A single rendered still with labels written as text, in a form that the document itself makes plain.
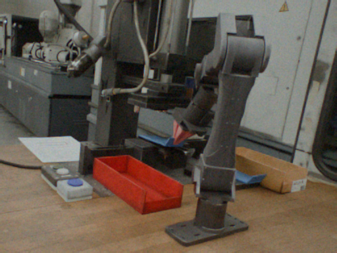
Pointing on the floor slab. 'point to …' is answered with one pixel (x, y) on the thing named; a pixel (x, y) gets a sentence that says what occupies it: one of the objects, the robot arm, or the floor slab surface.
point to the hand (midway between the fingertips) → (176, 141)
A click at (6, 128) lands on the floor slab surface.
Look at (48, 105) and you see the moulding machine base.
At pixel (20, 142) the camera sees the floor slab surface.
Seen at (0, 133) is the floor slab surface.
